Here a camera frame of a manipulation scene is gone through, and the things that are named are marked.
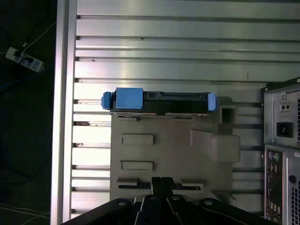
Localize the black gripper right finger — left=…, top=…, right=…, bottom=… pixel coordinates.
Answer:
left=161, top=177, right=278, bottom=225

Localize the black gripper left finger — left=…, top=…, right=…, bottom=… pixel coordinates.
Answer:
left=60, top=177, right=170, bottom=225

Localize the hard disk in blue carrier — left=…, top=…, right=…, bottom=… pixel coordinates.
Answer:
left=101, top=87, right=218, bottom=116

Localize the gray plastic parts rack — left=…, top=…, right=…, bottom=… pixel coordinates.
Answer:
left=110, top=96, right=241, bottom=203

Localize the black and silver PC case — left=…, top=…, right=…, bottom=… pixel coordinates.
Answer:
left=261, top=76, right=300, bottom=225

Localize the silver power supply unit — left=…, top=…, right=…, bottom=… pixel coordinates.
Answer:
left=264, top=90, right=300, bottom=144

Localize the white power strip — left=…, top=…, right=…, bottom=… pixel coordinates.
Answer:
left=5, top=46, right=45, bottom=72

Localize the blue cable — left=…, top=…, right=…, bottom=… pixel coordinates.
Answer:
left=0, top=71, right=42, bottom=96

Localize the white cable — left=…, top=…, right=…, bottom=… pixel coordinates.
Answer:
left=22, top=21, right=57, bottom=47

